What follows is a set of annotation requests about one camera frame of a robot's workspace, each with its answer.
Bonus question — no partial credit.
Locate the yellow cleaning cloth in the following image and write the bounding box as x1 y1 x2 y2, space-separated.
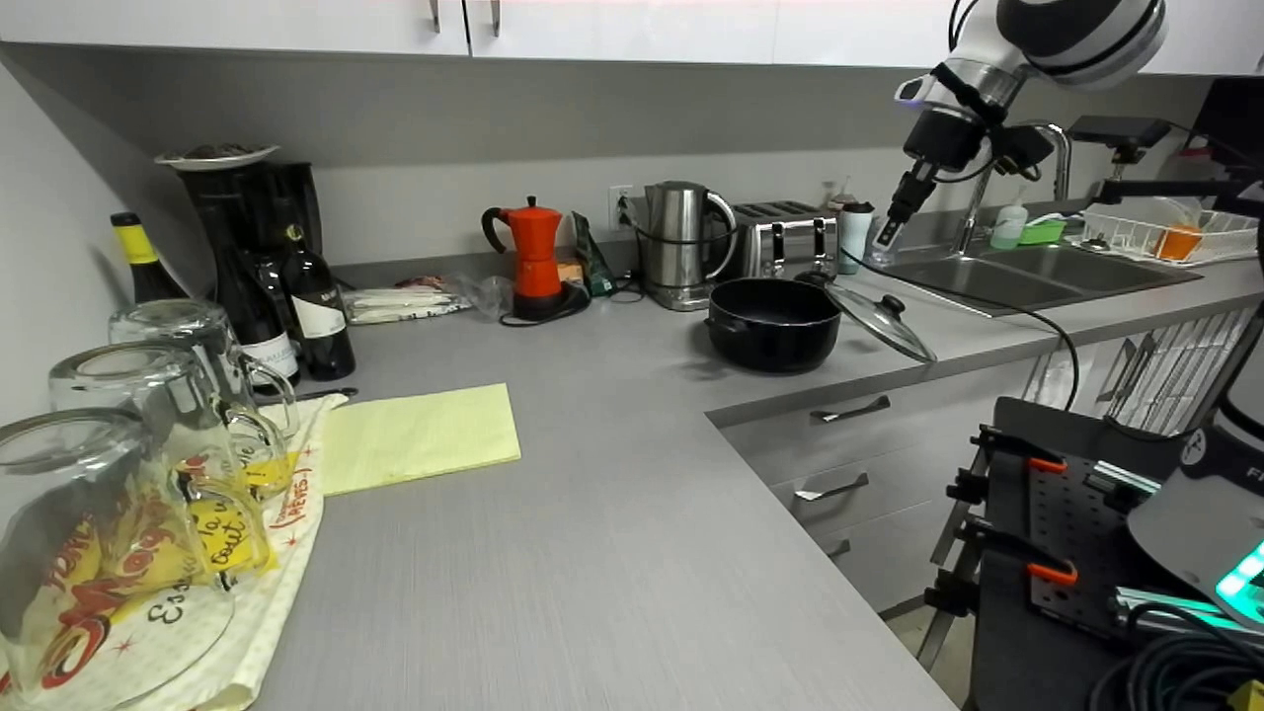
312 380 527 502

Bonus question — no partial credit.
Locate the printed glass beer mug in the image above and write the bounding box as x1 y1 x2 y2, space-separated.
107 298 299 442
46 339 288 584
0 402 206 711

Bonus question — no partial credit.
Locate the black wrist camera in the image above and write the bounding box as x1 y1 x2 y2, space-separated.
982 124 1053 181

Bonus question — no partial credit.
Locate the stainless steel four-slot toaster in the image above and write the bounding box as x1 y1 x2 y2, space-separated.
726 198 844 285

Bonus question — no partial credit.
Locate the white cylindrical container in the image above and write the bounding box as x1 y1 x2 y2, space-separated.
839 198 880 269

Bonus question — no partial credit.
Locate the grey rounded cover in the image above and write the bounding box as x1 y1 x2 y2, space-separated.
1126 470 1264 609

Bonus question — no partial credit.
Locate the stainless steel electric kettle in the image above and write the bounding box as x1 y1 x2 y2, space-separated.
637 177 741 315

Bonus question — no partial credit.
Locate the black coffee machine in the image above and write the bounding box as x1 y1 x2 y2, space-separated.
174 158 329 332

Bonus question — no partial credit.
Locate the black frying pan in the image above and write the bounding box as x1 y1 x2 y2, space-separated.
705 277 844 380

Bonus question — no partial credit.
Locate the dark wine bottle white label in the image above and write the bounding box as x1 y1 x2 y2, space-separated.
215 241 303 389
282 220 360 385

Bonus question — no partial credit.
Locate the glass lid with black knob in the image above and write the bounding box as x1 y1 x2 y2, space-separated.
828 285 944 370

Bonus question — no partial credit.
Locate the black clamp orange tip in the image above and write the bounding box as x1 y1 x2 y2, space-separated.
949 514 1088 592
967 422 1069 482

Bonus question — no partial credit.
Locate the black round trivet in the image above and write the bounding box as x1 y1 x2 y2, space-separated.
498 280 597 332

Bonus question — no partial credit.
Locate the orange cup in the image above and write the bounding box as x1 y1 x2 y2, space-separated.
1154 220 1210 266

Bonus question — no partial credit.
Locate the red moka pot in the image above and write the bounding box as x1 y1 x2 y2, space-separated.
477 193 574 310

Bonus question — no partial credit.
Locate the white plate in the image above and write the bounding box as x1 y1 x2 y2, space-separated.
155 143 283 177

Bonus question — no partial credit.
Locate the thin black cable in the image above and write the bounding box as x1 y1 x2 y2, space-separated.
840 251 1088 414

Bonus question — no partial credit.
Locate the green dish soap bottle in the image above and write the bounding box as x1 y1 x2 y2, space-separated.
986 193 1035 259

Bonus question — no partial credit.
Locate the green sponge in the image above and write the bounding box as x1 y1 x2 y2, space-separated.
1022 210 1069 251

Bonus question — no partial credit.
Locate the chrome faucet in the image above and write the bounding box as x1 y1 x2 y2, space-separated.
964 119 1078 259

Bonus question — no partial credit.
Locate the black perforated mounting table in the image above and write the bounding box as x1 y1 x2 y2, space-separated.
967 394 1193 711

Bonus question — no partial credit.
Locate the black cable bundle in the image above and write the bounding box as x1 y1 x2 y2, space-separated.
1088 628 1264 711

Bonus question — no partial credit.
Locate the clear plastic packet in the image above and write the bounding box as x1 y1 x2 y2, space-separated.
341 274 473 332

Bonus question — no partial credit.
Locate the clear glass jar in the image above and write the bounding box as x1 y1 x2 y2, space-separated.
0 393 357 711

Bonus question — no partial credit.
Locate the silver drawer handle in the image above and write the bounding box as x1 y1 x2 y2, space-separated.
790 470 873 514
805 393 898 432

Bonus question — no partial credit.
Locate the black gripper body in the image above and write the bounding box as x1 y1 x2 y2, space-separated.
890 110 986 226

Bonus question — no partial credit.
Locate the white dish rack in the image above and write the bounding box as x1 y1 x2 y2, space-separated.
1078 193 1264 269

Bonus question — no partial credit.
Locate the wine bottle with yellow cap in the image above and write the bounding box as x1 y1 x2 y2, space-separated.
107 210 188 310

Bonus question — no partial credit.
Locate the stainless steel sink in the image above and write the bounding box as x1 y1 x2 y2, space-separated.
880 241 1206 320

